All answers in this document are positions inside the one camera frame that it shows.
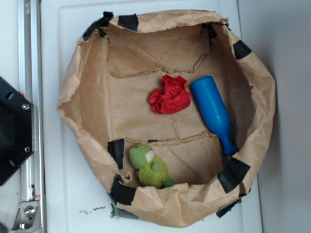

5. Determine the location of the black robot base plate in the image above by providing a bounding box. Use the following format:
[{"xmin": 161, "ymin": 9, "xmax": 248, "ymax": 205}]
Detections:
[{"xmin": 0, "ymin": 78, "xmax": 34, "ymax": 186}]

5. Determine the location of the aluminium frame rail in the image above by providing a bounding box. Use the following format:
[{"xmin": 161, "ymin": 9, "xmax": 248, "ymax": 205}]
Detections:
[{"xmin": 17, "ymin": 0, "xmax": 47, "ymax": 233}]

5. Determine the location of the brown paper bag bin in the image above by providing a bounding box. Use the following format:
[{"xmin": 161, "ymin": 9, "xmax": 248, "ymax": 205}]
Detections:
[{"xmin": 57, "ymin": 10, "xmax": 276, "ymax": 227}]

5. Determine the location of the green plush frog toy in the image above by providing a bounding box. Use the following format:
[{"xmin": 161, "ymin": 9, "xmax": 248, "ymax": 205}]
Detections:
[{"xmin": 129, "ymin": 144, "xmax": 175, "ymax": 189}]

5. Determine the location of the blue plastic bottle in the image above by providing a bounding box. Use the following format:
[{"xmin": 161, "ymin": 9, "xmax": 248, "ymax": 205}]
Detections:
[{"xmin": 190, "ymin": 76, "xmax": 238, "ymax": 155}]

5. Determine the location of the red crumpled paper ball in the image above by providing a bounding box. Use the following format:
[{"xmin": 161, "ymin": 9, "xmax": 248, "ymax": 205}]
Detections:
[{"xmin": 148, "ymin": 75, "xmax": 191, "ymax": 114}]

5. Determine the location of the silver corner bracket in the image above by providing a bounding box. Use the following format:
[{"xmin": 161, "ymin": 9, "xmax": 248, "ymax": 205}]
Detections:
[{"xmin": 11, "ymin": 201, "xmax": 41, "ymax": 233}]

